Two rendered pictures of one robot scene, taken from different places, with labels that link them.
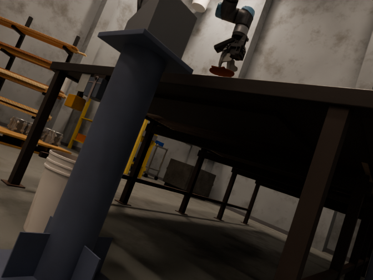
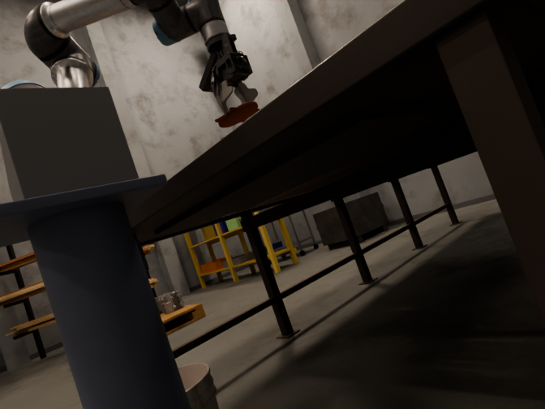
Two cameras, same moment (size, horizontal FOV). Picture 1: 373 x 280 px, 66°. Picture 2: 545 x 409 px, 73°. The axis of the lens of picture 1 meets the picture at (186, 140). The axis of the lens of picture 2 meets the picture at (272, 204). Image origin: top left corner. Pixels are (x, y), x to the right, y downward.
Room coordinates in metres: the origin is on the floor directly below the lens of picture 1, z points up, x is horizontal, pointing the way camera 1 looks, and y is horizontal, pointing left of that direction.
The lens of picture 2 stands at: (0.40, -0.21, 0.71)
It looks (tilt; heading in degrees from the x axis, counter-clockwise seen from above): 3 degrees up; 9
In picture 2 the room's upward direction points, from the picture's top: 20 degrees counter-clockwise
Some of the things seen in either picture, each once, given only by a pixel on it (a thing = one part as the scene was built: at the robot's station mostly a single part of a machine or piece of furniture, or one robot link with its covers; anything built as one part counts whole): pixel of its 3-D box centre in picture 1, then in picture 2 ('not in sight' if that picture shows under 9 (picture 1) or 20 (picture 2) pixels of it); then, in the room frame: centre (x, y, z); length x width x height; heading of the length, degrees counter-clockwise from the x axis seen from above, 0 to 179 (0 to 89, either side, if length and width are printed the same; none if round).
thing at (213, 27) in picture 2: (240, 33); (216, 36); (1.39, -0.07, 1.25); 0.08 x 0.08 x 0.05
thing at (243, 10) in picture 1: (244, 18); (206, 10); (1.38, -0.06, 1.33); 0.09 x 0.08 x 0.11; 88
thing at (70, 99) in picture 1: (80, 91); not in sight; (1.79, 0.74, 0.74); 0.09 x 0.08 x 0.24; 51
